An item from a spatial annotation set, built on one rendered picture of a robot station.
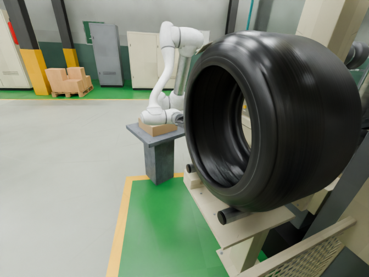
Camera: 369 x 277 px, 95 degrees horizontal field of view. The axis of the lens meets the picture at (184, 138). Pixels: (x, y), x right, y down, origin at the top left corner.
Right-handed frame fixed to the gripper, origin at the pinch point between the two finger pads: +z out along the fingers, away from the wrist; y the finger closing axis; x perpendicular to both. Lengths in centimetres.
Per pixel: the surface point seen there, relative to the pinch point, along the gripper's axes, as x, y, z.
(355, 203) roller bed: 5, 18, 66
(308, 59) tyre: -31, 0, 57
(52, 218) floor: 92, -105, -71
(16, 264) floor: 96, -119, -37
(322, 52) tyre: -33, 7, 55
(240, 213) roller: 16, -5, 49
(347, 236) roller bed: 16, 18, 67
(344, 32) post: -40, 31, 45
